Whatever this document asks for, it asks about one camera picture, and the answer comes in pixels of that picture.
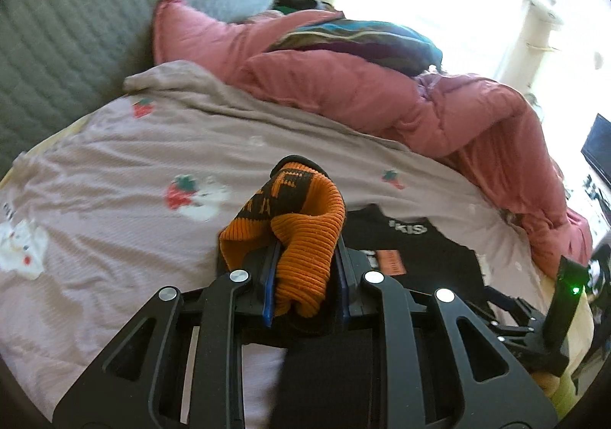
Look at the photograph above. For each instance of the pale pink printed bedsheet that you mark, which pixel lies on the pale pink printed bedsheet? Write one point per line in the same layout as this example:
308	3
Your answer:
92	226

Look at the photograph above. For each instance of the pink puffy duvet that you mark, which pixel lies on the pink puffy duvet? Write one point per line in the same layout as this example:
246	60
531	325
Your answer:
484	129

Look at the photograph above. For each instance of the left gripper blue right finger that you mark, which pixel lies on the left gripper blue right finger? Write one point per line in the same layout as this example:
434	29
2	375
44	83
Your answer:
436	363

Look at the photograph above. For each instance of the striped multicolour blanket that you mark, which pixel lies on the striped multicolour blanket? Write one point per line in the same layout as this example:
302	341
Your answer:
388	45

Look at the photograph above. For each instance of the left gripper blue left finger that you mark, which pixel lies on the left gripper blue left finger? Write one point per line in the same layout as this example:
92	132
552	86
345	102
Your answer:
177	362

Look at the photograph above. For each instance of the grey quilted headboard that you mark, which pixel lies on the grey quilted headboard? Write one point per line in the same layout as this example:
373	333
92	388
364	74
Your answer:
62	59

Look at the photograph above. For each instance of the black sweater orange cuffs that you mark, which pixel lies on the black sweater orange cuffs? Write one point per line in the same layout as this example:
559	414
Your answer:
328	381

